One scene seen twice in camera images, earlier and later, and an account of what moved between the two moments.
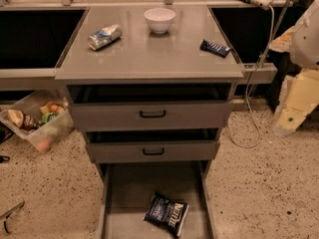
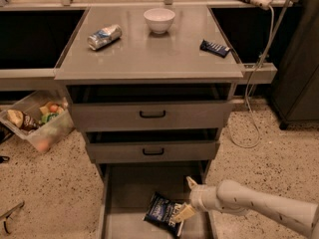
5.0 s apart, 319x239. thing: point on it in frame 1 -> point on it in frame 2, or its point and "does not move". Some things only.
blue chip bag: (165, 212) does not move
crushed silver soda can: (105, 36) does not move
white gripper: (306, 42) -> (198, 197)
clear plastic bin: (42, 118) does not move
